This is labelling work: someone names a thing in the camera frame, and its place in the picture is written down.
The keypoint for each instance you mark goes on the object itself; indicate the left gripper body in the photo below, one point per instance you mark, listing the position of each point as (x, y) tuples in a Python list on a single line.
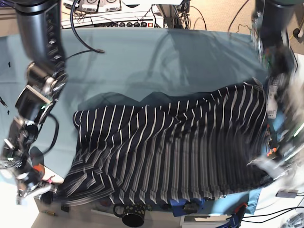
[(281, 166)]

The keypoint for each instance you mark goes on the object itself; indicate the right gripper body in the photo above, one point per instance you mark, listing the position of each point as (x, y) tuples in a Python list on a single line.
[(29, 182)]

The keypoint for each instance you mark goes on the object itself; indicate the navy white striped t-shirt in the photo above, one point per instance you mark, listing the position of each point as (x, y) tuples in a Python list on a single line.
[(196, 148)]

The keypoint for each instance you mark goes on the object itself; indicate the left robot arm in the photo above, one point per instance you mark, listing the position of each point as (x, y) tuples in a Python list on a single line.
[(284, 89)]

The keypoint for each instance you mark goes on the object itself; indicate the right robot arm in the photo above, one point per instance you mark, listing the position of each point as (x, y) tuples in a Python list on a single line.
[(40, 31)]

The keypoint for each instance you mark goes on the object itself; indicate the orange labelled bottle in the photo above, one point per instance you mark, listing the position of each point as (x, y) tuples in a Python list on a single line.
[(40, 169)]

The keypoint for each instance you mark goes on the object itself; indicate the orange black utility knife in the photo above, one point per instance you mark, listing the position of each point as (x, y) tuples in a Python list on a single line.
[(271, 141)]

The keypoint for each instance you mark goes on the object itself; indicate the grey flat device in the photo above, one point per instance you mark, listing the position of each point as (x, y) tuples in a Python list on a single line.
[(287, 194)]

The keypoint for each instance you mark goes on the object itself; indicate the green yellow battery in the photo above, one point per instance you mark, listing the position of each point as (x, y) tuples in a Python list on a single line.
[(50, 213)]

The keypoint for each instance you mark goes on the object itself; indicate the black remote control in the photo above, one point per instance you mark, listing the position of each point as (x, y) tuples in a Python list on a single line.
[(65, 208)]

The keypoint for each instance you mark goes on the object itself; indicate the grey blister package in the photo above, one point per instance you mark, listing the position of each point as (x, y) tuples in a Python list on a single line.
[(272, 106)]

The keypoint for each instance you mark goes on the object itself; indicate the black mug yellow pattern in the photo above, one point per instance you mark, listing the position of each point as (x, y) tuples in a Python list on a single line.
[(133, 215)]

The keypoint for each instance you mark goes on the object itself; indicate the blue box with knob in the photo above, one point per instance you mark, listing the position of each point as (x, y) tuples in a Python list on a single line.
[(185, 207)]

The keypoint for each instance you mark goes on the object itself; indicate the teal table cloth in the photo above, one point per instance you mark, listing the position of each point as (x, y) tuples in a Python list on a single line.
[(148, 67)]

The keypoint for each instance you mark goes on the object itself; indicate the white power strip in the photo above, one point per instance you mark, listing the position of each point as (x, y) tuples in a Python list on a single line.
[(132, 23)]

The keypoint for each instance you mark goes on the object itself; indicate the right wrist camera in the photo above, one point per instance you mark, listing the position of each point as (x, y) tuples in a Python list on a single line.
[(19, 199)]

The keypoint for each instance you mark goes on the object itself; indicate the blue handled tool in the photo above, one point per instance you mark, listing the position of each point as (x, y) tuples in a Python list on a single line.
[(235, 220)]

